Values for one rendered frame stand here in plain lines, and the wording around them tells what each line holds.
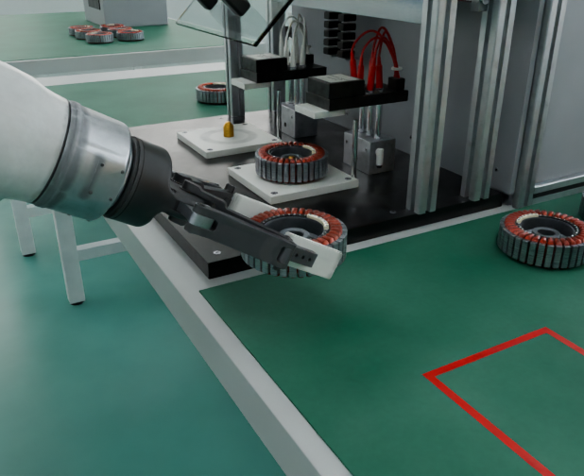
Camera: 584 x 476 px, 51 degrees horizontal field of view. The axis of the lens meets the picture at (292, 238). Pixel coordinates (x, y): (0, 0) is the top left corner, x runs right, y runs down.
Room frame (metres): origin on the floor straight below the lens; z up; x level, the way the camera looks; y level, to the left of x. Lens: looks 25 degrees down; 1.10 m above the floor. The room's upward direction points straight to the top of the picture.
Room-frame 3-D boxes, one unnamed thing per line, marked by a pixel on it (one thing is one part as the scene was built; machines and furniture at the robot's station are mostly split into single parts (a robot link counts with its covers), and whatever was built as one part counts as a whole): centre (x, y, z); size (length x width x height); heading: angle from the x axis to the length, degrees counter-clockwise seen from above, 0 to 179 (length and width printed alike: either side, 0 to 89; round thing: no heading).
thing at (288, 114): (1.19, -0.01, 0.80); 0.08 x 0.05 x 0.06; 29
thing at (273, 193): (0.91, 0.00, 0.78); 0.15 x 0.15 x 0.01; 29
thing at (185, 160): (1.02, 0.05, 0.76); 0.64 x 0.47 x 0.02; 29
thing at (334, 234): (0.59, 0.00, 0.82); 0.11 x 0.11 x 0.04
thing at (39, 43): (3.19, 1.04, 0.37); 1.85 x 1.10 x 0.75; 29
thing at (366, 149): (0.98, -0.13, 0.80); 0.08 x 0.05 x 0.06; 29
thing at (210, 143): (1.12, 0.12, 0.78); 0.15 x 0.15 x 0.01; 29
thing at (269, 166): (0.91, 0.00, 0.80); 0.11 x 0.11 x 0.04
